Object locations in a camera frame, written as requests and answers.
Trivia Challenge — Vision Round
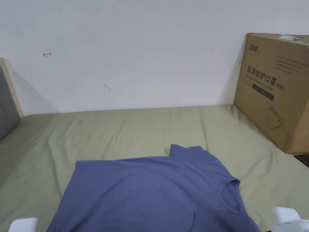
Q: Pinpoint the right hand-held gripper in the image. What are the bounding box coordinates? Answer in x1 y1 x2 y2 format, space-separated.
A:
271 206 309 232

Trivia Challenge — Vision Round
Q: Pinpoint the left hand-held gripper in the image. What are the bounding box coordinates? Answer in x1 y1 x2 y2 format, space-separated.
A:
8 217 39 232

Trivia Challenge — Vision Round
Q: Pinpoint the grey padded headboard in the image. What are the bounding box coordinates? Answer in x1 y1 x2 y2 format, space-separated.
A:
0 57 24 141

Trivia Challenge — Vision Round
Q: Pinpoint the brown cardboard carton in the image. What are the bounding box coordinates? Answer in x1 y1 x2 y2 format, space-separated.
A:
233 33 309 155

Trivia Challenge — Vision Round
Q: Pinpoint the bed with pale green sheet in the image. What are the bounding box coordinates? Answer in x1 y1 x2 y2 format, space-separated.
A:
0 104 309 232

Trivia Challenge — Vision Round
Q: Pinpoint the blue t-shirt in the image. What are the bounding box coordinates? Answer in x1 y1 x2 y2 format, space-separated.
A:
46 144 262 232

